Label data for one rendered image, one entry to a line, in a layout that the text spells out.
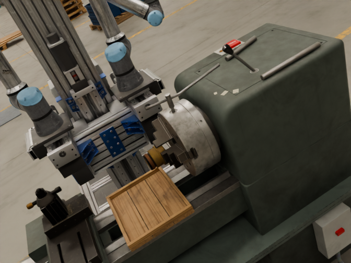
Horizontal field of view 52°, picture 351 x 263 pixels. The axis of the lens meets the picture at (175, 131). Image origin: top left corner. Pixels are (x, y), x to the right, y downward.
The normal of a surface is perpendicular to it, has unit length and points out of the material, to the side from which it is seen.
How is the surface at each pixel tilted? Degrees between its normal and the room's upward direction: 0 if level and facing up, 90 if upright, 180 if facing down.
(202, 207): 90
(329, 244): 90
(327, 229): 90
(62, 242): 0
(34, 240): 0
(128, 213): 0
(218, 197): 90
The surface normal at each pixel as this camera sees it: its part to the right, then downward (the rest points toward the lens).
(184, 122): -0.07, -0.44
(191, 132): 0.10, -0.18
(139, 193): -0.34, -0.78
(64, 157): 0.40, 0.40
